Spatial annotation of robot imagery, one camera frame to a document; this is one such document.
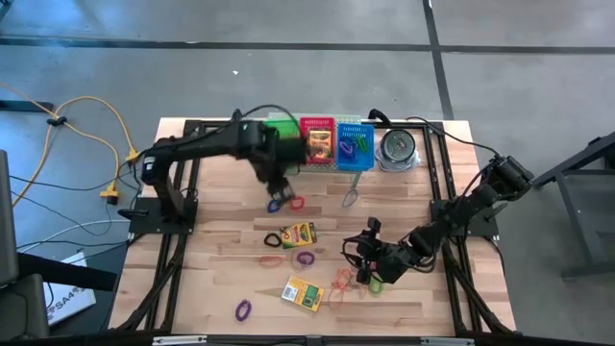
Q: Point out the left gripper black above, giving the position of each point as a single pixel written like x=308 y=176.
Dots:
x=286 y=158

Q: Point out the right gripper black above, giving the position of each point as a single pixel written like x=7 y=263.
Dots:
x=391 y=254

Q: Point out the yellow Crayola crayon box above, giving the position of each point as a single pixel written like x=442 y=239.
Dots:
x=299 y=235
x=302 y=293
x=321 y=144

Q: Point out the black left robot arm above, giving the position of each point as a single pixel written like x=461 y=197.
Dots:
x=206 y=141

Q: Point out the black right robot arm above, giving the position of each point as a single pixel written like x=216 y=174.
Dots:
x=461 y=214

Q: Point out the green plastic basket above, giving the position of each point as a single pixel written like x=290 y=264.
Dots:
x=283 y=129

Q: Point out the blue rubber band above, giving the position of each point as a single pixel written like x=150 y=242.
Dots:
x=343 y=199

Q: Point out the red plastic basket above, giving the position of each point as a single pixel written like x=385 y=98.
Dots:
x=303 y=122

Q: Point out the blue plastic basket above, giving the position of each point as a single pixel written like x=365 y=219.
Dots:
x=355 y=164

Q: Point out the black metal side table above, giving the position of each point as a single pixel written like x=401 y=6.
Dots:
x=576 y=216

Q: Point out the black flat bar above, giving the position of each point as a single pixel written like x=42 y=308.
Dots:
x=67 y=273

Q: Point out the white cardboard box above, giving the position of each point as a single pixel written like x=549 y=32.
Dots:
x=72 y=298

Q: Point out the black floor bar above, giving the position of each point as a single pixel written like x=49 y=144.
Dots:
x=26 y=106

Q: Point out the dark grey equipment stand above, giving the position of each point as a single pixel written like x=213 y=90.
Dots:
x=7 y=216

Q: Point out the black frame clamp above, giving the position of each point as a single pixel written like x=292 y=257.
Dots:
x=379 y=115
x=235 y=115

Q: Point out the silver metal bracket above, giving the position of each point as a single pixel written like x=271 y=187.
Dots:
x=178 y=340
x=447 y=341

